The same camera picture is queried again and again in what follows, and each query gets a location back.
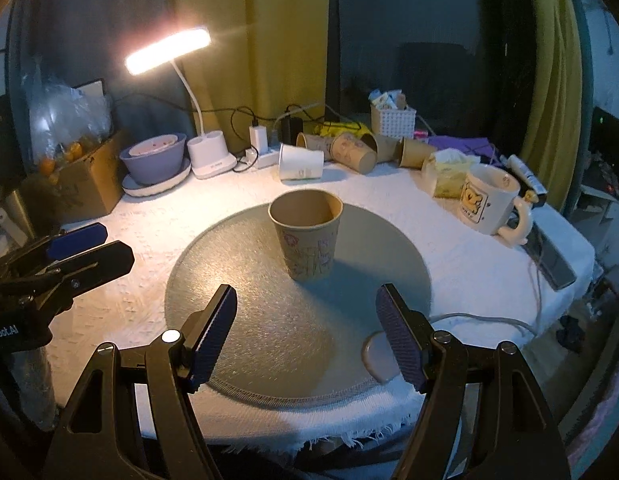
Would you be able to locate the white tube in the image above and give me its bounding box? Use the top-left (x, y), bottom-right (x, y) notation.
top-left (506, 155), bottom-right (547, 197)

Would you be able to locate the brown pig-print paper cup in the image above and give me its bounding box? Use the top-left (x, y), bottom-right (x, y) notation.
top-left (268, 188), bottom-right (344, 282)

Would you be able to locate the teal curtain left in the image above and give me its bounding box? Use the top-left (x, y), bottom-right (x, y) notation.
top-left (6, 0), bottom-right (196, 137)

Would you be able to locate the round grey placemat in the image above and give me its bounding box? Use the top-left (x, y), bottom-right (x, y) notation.
top-left (164, 205), bottom-right (431, 408)

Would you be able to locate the clear plastic bag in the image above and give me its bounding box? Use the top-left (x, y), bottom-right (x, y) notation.
top-left (21, 58), bottom-right (112, 162)

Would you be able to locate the white plastic lattice basket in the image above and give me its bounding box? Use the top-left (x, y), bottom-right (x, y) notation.
top-left (371, 106), bottom-right (417, 139)

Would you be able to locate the white desk lamp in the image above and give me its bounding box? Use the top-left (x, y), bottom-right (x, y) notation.
top-left (124, 26), bottom-right (237, 180)

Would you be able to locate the cardboard box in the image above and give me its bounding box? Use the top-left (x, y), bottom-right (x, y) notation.
top-left (52, 130), bottom-right (132, 223)

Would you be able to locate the yellow curtain left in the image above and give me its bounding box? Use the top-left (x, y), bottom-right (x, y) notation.
top-left (174, 0), bottom-right (329, 152)

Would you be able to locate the cream cartoon bear mug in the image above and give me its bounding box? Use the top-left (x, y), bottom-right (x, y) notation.
top-left (457, 164), bottom-right (533, 246)

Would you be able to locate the yellow curtain right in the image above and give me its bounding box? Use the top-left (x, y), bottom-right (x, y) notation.
top-left (521, 0), bottom-right (583, 210)

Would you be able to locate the brown lying paper cup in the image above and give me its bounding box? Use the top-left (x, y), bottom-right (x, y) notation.
top-left (360, 133), bottom-right (401, 164)
top-left (330, 133), bottom-right (377, 174)
top-left (296, 133), bottom-right (334, 162)
top-left (398, 138), bottom-right (437, 169)

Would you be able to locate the purple cloth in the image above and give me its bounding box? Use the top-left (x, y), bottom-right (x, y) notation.
top-left (427, 136), bottom-right (503, 167)

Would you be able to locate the white plate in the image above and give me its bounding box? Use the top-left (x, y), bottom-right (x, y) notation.
top-left (122, 157), bottom-right (191, 198)

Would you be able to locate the purple bowl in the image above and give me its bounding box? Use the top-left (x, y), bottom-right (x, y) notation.
top-left (119, 133), bottom-right (187, 185)

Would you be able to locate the yellow tissue pack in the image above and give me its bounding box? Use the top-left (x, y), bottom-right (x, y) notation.
top-left (421, 148), bottom-right (481, 198)

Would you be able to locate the white phone charger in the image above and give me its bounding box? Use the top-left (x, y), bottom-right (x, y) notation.
top-left (249, 125), bottom-right (270, 155)

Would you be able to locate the black smartphone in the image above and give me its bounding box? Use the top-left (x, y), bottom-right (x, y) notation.
top-left (522, 222), bottom-right (576, 292)

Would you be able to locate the white green-dotted paper cup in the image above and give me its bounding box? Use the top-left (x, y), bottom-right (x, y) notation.
top-left (278, 144), bottom-right (325, 181)

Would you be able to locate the white tablecloth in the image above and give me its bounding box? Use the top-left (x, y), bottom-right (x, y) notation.
top-left (47, 166), bottom-right (595, 452)

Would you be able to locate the black power adapter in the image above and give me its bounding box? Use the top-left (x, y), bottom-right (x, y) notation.
top-left (282, 116), bottom-right (304, 145)

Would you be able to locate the white power strip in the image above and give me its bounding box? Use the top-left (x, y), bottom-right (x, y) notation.
top-left (237, 146), bottom-right (279, 170)

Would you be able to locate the round white coaster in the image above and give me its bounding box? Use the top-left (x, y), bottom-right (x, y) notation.
top-left (361, 332), bottom-right (416, 385)

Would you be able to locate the yellow plastic bag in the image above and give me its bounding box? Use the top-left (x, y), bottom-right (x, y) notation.
top-left (314, 122), bottom-right (371, 138)

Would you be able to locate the black monitor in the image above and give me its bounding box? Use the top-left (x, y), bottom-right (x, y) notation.
top-left (589, 106), bottom-right (619, 181)

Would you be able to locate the yellow curtain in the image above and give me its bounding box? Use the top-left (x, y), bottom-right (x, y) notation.
top-left (521, 0), bottom-right (583, 210)
top-left (174, 0), bottom-right (329, 152)

